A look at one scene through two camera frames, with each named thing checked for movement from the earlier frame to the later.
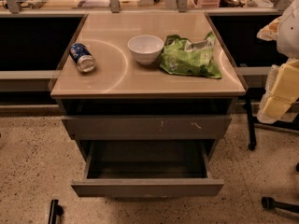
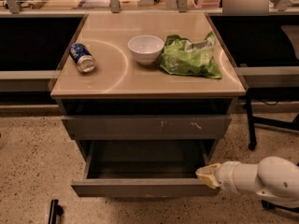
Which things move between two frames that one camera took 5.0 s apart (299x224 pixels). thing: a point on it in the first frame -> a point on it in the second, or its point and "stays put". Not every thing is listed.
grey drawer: (147, 168) stays put
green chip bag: (180, 56) stays put
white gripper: (290, 35) -> (224, 175)
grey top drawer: (147, 126) stays put
